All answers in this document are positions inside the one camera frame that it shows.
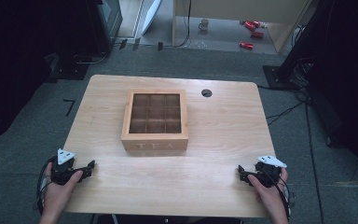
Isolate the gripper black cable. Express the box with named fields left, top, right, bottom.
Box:
left=35, top=156, right=56, bottom=217
left=262, top=167, right=296, bottom=220

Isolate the black metal stand with base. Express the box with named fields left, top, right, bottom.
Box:
left=262, top=0, right=337, bottom=91

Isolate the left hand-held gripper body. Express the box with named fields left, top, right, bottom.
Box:
left=50, top=147, right=82, bottom=186

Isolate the black cabinet with monitor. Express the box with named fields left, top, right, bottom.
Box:
left=85, top=0, right=124, bottom=55

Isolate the black flat stand base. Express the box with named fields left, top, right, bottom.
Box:
left=45, top=53, right=91, bottom=84

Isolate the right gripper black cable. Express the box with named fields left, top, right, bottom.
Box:
left=262, top=167, right=296, bottom=220

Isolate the white board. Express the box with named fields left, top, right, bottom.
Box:
left=141, top=0, right=163, bottom=35

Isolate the black angled floor tape mark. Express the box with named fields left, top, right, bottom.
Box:
left=62, top=99, right=76, bottom=118

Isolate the wooden tea box with compartments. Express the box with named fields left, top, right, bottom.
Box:
left=120, top=89, right=190, bottom=152

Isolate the black hanging cable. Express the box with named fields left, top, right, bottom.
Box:
left=162, top=0, right=193, bottom=49

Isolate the black floor cable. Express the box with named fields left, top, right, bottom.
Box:
left=256, top=83, right=325, bottom=224

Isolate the person's left hand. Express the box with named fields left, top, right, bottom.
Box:
left=41, top=161, right=85, bottom=217

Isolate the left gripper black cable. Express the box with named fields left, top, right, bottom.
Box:
left=35, top=156, right=56, bottom=217

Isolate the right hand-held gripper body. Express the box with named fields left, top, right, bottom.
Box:
left=254, top=155, right=288, bottom=189

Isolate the person's right hand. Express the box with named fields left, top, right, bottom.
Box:
left=247, top=167, right=290, bottom=217

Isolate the grey mug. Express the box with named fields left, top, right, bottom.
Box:
left=198, top=18, right=210, bottom=32

